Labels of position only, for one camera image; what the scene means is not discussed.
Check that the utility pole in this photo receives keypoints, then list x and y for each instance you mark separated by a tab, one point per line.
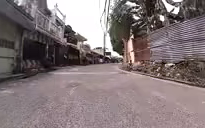
104	43

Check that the grey asphalt road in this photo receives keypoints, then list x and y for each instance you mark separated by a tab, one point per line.
100	96

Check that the trees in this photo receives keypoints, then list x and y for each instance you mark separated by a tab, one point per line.
140	16

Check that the concrete kerb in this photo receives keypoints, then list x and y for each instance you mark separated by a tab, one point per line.
163	79

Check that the rubble and dirt strip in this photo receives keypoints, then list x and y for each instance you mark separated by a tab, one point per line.
180	70

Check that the row of buildings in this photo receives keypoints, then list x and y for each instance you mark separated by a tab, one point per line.
26	36

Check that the corrugated metal fence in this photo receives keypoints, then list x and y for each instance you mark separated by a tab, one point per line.
183	40

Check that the pink wall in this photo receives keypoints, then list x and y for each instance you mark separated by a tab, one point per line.
129	50

